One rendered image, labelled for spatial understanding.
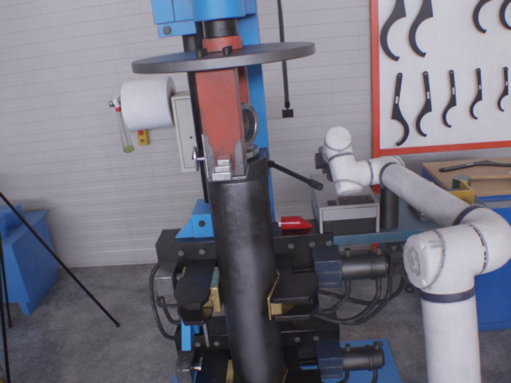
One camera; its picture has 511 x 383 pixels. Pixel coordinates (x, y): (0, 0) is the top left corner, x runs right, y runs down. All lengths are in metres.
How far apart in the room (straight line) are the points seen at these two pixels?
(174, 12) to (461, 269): 1.29
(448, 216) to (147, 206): 3.00
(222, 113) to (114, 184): 2.69
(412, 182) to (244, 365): 0.96
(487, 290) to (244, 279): 1.77
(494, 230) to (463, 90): 2.73
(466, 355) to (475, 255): 0.22
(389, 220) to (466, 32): 2.12
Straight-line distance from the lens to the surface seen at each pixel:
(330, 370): 2.07
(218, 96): 1.26
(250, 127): 1.54
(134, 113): 2.39
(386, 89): 3.57
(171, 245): 1.89
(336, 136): 1.51
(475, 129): 3.86
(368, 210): 1.83
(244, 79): 1.63
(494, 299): 3.07
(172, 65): 1.25
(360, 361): 2.09
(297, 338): 2.10
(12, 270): 3.70
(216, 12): 1.41
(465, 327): 1.07
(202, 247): 1.88
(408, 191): 1.37
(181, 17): 1.77
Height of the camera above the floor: 1.89
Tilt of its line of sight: 22 degrees down
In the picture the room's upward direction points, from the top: 6 degrees counter-clockwise
